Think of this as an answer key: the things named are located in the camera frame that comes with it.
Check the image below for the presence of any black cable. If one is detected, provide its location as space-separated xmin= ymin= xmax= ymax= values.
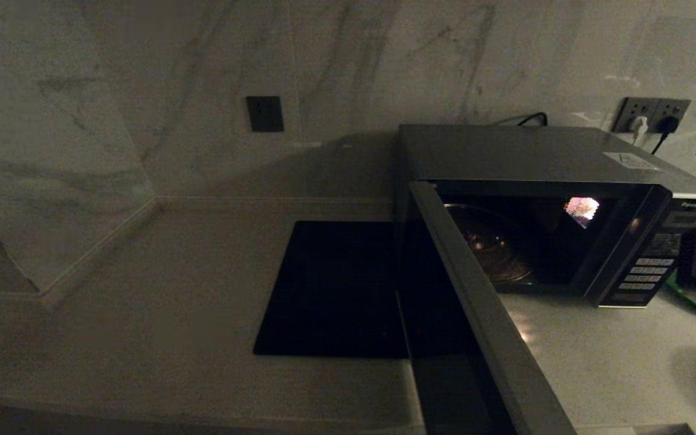
xmin=493 ymin=112 xmax=549 ymax=126

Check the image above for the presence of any silver Panasonic microwave oven body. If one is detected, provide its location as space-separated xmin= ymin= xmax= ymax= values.
xmin=396 ymin=124 xmax=696 ymax=309

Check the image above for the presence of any dark glass microwave door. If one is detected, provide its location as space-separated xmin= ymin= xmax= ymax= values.
xmin=395 ymin=180 xmax=579 ymax=435

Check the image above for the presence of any black power plug with cable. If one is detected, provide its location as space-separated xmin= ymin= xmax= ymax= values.
xmin=650 ymin=115 xmax=681 ymax=156

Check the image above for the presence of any black glass induction cooktop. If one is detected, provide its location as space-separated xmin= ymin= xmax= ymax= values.
xmin=254 ymin=220 xmax=413 ymax=359

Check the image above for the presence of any dark single wall socket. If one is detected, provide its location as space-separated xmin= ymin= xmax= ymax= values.
xmin=246 ymin=95 xmax=285 ymax=132

